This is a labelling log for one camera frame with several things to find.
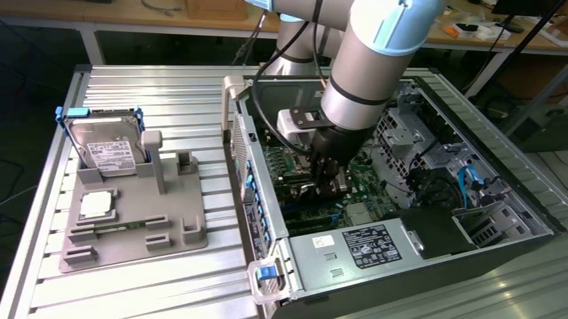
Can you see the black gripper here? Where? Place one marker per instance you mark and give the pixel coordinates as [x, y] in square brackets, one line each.
[338, 146]

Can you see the black Nvidia graphics card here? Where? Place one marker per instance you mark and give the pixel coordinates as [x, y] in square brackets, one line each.
[293, 186]

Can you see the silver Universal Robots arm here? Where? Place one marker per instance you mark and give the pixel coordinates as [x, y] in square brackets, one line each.
[368, 66]

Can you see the green motherboard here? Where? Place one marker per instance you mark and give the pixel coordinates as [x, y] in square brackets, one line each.
[374, 196]

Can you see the silver finned chipset heatsink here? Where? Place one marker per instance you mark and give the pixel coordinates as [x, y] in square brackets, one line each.
[360, 212]

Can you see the black plastic shroud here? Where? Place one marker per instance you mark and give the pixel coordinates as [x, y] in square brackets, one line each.
[435, 232]

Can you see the black and silver PC case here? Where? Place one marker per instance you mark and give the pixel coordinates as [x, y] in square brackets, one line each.
[489, 109]

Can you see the grey power supply unit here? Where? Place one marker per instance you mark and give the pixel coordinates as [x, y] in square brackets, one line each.
[320, 266]

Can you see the blue case latch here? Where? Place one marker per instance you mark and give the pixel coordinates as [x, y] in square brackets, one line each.
[265, 273]

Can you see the grey plastic parts rack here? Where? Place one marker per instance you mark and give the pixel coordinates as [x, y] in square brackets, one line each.
[169, 212]

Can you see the white and orange desk items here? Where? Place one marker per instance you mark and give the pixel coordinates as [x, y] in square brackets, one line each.
[479, 31]

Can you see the black slanted pole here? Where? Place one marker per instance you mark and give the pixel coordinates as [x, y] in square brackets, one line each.
[523, 44]

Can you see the hard disk in blue carrier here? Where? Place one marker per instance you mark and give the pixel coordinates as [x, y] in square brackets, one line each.
[106, 149]

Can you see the green RAM stick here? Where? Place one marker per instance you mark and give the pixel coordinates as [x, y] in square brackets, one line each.
[120, 227]

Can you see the silver CPU chip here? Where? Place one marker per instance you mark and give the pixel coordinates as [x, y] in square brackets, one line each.
[96, 204]

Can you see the black monitor with stand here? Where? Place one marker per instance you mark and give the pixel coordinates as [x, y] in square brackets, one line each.
[519, 6]

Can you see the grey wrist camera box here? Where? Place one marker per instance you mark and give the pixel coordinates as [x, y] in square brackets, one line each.
[289, 128]

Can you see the wooden desk with grey frame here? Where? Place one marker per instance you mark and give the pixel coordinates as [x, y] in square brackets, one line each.
[471, 44]

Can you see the wooden workbench with white frame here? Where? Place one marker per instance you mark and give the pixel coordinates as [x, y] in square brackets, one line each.
[133, 20]

